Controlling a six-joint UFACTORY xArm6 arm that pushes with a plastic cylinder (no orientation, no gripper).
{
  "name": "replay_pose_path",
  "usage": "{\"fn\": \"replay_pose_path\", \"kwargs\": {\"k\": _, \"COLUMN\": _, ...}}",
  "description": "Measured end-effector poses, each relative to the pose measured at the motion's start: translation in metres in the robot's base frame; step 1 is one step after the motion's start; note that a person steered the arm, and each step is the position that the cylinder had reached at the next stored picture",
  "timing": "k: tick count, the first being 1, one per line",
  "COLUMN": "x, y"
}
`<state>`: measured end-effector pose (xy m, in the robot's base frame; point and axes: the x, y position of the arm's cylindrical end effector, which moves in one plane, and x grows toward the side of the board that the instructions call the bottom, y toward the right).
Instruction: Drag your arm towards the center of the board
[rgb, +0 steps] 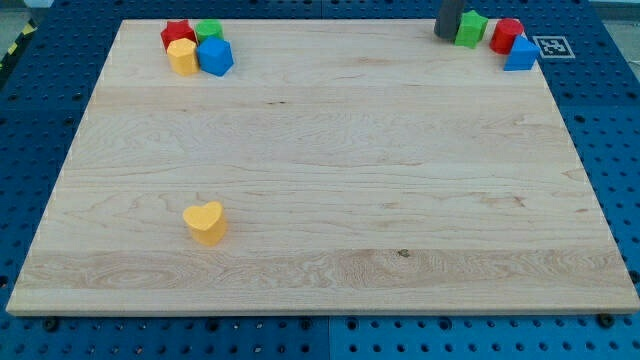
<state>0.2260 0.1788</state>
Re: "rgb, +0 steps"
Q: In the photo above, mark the wooden board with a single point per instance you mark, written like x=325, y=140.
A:
x=364, y=167

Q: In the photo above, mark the yellow heart block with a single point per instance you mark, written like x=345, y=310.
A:
x=207, y=223

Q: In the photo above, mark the blue pentagon block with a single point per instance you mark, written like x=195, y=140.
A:
x=215, y=56

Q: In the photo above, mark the yellow hexagon block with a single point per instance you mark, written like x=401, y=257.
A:
x=182, y=56

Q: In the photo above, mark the green cylinder block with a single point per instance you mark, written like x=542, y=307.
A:
x=209, y=28

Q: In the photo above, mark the red star block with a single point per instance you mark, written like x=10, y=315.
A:
x=175, y=30

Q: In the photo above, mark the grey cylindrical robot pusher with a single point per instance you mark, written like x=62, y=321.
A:
x=448, y=19

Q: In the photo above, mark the green star block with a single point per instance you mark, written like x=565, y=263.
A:
x=471, y=29

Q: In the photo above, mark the red cylinder block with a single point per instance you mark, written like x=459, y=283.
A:
x=505, y=32

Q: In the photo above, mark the blue triangle block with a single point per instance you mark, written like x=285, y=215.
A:
x=522, y=56

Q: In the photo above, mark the white fiducial marker tag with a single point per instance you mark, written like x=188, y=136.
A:
x=553, y=47

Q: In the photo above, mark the black bolt left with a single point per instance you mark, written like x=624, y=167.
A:
x=50, y=324

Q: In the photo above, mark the black bolt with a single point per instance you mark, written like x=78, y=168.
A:
x=605, y=320
x=50, y=324

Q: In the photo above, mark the black bolt right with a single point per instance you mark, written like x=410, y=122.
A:
x=605, y=320

